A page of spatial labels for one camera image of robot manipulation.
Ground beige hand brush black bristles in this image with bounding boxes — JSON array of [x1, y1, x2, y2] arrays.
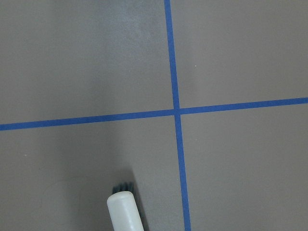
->
[[107, 182, 146, 231]]

